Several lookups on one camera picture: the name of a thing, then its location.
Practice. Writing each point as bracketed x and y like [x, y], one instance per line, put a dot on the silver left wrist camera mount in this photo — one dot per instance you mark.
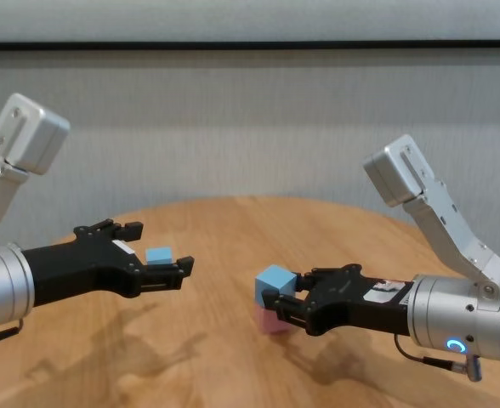
[29, 132]

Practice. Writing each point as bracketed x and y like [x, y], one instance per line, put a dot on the pink cube block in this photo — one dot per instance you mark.
[269, 321]

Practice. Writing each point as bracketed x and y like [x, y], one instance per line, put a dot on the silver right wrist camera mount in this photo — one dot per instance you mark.
[424, 200]

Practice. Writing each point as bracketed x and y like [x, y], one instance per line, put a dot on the black wall rail strip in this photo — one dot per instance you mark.
[250, 45]

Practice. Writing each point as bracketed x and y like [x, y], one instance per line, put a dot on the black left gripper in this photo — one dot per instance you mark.
[84, 268]

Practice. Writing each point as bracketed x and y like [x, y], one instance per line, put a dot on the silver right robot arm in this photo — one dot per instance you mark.
[458, 314]

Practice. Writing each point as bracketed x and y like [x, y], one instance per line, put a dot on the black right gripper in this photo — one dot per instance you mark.
[352, 302]

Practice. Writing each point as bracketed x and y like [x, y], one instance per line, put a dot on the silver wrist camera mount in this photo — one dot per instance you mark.
[29, 132]
[424, 200]

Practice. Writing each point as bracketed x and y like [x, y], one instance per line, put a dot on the blue cube block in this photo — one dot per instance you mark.
[275, 282]
[158, 255]

